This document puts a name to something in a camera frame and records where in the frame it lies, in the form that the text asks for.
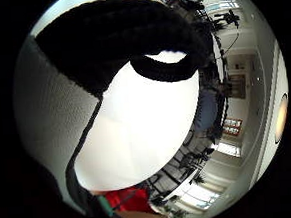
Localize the black camera on tripod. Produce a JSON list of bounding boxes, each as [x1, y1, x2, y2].
[[213, 8, 243, 30]]

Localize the large bright window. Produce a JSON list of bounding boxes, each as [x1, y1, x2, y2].
[[175, 180, 225, 212]]

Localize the black hanging cable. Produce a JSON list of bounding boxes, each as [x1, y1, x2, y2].
[[219, 24, 244, 60]]

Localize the green potted plant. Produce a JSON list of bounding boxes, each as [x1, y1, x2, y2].
[[189, 172, 207, 187]]

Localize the round ceiling lamp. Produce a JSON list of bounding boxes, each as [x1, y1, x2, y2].
[[271, 92, 291, 145]]

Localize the the person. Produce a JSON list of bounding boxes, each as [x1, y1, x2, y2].
[[90, 184, 172, 218]]

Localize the black office chair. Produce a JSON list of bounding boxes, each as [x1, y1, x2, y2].
[[177, 145, 218, 175]]

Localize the dark wooden door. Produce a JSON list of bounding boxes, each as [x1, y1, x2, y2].
[[227, 73, 249, 101]]

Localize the red framed wall pictures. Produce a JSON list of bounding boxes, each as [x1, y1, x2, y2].
[[220, 116, 245, 139]]

